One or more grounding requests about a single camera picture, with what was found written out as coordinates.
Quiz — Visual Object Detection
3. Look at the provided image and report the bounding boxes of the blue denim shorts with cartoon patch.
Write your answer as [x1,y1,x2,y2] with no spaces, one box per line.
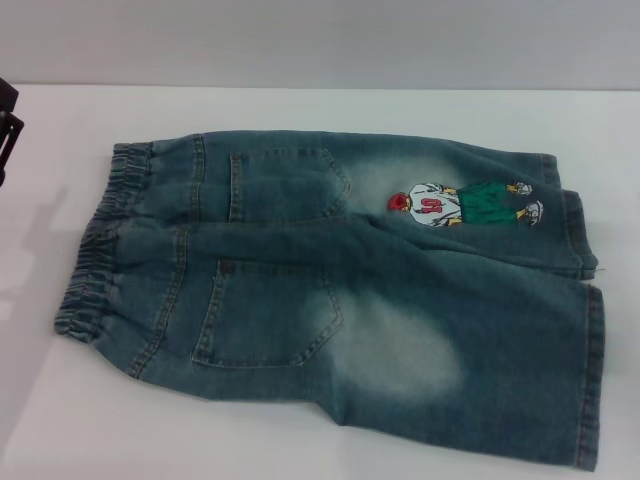
[53,129,609,480]

